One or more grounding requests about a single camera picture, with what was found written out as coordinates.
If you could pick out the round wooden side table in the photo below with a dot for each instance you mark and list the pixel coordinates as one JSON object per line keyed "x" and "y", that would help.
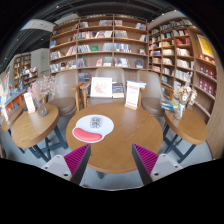
{"x": 33, "y": 128}
{"x": 186, "y": 128}
{"x": 11, "y": 117}

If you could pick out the light blue flat books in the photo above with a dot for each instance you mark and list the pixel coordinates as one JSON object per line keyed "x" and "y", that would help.
{"x": 142, "y": 84}

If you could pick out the white hanging ceiling panel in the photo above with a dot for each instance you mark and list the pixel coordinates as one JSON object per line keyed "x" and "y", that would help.
{"x": 38, "y": 25}

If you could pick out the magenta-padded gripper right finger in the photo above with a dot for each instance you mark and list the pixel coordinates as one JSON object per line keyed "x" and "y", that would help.
{"x": 146, "y": 160}

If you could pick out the curved wooden bookshelf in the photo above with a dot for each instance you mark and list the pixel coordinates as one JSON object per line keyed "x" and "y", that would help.
{"x": 166, "y": 43}

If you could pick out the low colourful display shelf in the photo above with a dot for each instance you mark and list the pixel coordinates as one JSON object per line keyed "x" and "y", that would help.
{"x": 15, "y": 99}

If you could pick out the dark book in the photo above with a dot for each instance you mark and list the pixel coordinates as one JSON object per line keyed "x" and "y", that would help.
{"x": 118, "y": 90}

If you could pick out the beige padded armchair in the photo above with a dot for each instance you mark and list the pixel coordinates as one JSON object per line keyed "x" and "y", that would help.
{"x": 151, "y": 90}
{"x": 106, "y": 71}
{"x": 65, "y": 83}

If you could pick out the small distant bookshelf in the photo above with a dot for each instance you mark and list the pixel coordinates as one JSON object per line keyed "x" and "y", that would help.
{"x": 20, "y": 66}

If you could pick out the wide wooden bookshelf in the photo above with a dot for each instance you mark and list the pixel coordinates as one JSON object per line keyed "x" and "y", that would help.
{"x": 100, "y": 33}

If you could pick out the white sign wooden base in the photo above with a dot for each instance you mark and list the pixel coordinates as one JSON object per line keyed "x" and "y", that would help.
{"x": 132, "y": 95}

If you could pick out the white mouse pad red rest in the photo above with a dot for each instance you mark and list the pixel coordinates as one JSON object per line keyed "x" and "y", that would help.
{"x": 107, "y": 127}

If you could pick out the white picture with red print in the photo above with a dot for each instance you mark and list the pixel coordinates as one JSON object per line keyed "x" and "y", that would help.
{"x": 101, "y": 87}

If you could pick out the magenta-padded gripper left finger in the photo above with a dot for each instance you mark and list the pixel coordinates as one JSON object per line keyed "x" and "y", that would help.
{"x": 76, "y": 160}

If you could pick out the stack of books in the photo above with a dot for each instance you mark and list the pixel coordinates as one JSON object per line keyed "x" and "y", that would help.
{"x": 166, "y": 105}

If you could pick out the glass vase pink dried flowers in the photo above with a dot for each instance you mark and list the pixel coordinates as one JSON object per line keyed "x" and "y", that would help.
{"x": 41, "y": 108}

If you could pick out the transparent computer mouse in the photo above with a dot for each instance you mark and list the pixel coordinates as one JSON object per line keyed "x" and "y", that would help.
{"x": 96, "y": 122}

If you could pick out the small white card sign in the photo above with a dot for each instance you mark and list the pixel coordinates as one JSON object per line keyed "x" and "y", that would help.
{"x": 29, "y": 101}

